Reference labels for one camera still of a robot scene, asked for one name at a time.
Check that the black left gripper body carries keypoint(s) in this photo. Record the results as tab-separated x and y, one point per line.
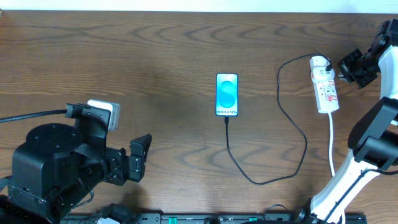
116	165

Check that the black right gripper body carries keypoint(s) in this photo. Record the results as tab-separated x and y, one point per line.
354	66

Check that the blue Galaxy smartphone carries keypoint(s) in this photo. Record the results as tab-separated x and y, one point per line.
227	94

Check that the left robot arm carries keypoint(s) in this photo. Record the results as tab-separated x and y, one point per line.
58	165

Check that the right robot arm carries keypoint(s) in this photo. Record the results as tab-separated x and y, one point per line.
372	148

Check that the white charger plug adapter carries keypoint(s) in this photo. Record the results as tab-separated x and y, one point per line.
320	63

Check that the white power strip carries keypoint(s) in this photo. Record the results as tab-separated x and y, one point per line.
325	90

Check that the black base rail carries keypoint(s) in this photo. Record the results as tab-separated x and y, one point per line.
156	218

